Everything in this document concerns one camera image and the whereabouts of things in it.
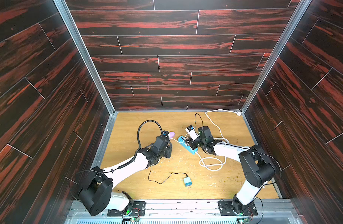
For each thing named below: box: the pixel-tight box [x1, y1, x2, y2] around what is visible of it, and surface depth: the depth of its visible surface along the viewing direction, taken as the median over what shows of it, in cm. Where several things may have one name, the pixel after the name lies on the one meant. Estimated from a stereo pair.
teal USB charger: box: [183, 176, 193, 188], surface depth 83 cm
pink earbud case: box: [168, 131, 176, 139], surface depth 107 cm
